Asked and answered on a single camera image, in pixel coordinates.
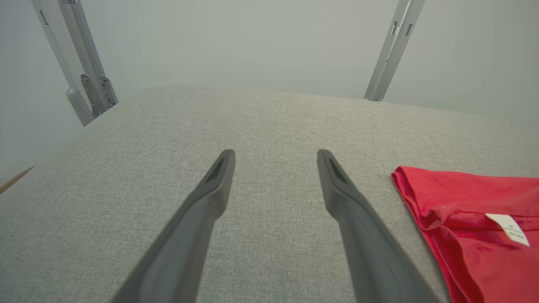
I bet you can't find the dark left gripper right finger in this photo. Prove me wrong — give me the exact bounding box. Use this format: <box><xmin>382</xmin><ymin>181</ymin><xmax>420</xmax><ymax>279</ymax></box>
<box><xmin>317</xmin><ymin>149</ymin><xmax>443</xmax><ymax>303</ymax></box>

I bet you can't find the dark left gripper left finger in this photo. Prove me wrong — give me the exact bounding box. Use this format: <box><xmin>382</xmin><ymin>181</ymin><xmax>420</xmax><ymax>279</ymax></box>
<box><xmin>109</xmin><ymin>149</ymin><xmax>236</xmax><ymax>303</ymax></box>

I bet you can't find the red shirt with white sleeves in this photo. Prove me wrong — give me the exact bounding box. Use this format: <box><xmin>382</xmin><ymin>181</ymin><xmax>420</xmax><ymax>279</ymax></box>
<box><xmin>391</xmin><ymin>166</ymin><xmax>539</xmax><ymax>303</ymax></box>

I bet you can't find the grey metal frame leg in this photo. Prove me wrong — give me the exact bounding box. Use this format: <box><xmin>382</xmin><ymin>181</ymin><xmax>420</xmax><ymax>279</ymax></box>
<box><xmin>363</xmin><ymin>0</ymin><xmax>427</xmax><ymax>102</ymax></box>
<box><xmin>30</xmin><ymin>0</ymin><xmax>119</xmax><ymax>127</ymax></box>

